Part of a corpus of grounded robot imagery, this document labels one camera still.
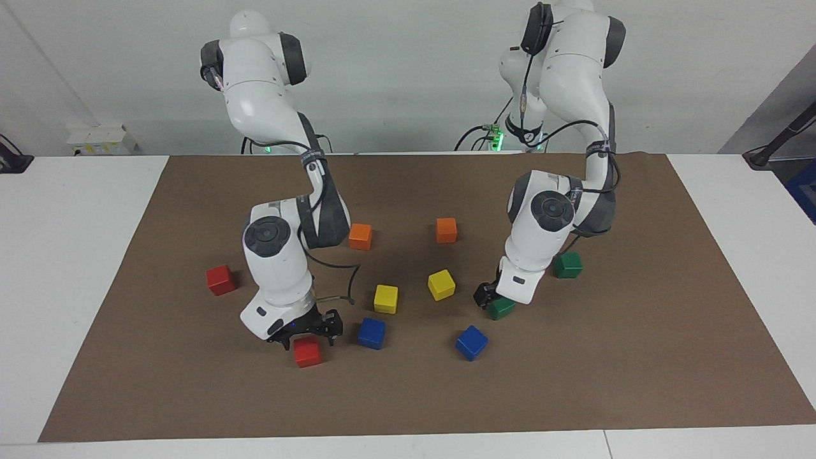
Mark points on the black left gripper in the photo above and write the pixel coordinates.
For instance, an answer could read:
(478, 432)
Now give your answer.
(492, 288)

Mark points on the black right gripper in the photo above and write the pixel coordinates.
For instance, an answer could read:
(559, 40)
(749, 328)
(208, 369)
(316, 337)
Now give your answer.
(312, 322)

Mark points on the red wooden cube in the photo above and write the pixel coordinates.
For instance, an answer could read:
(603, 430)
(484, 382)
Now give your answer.
(308, 352)
(220, 279)

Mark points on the green wooden cube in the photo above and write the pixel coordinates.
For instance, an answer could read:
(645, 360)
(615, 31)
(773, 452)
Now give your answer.
(502, 309)
(567, 264)

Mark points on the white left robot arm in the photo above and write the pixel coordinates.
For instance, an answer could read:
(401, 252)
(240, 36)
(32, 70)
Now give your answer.
(548, 229)

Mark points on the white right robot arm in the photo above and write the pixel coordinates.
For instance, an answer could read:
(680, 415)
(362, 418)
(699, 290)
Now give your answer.
(277, 268)

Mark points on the yellow wooden cube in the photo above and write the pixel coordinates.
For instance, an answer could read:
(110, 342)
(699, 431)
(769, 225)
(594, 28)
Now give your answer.
(385, 298)
(441, 284)

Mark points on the blue wooden cube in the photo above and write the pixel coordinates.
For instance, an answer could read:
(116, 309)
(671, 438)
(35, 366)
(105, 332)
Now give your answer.
(472, 342)
(371, 333)

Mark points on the orange wooden cube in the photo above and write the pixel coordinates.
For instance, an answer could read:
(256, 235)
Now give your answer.
(360, 236)
(446, 230)

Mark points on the brown table mat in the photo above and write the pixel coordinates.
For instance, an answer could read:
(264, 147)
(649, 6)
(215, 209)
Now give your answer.
(574, 382)

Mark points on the green lit connector box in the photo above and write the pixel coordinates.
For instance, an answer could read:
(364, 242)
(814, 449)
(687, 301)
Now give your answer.
(495, 136)

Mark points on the white cardboard box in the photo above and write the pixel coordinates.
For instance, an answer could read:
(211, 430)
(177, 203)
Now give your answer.
(102, 139)

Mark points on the black stand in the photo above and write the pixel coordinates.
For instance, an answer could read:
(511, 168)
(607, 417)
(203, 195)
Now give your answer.
(778, 137)

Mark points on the blue crate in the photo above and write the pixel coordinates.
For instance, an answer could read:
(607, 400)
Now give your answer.
(804, 188)

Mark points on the black desk object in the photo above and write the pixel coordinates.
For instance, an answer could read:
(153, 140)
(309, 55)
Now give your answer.
(11, 160)

